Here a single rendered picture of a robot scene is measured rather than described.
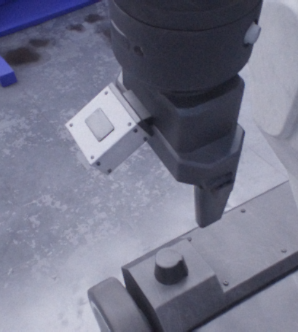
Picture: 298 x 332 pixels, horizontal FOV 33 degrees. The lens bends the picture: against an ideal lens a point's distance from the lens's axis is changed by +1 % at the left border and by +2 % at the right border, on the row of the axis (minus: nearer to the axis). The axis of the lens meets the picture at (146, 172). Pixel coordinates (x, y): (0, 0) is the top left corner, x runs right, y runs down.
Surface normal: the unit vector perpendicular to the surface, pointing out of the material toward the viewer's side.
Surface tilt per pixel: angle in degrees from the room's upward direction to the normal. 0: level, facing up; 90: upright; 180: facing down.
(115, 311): 6
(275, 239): 0
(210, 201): 101
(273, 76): 90
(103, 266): 0
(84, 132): 32
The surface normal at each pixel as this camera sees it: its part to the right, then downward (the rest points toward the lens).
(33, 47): -0.10, -0.72
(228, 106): 0.50, 0.69
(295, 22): -0.87, 0.40
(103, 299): -0.23, -0.81
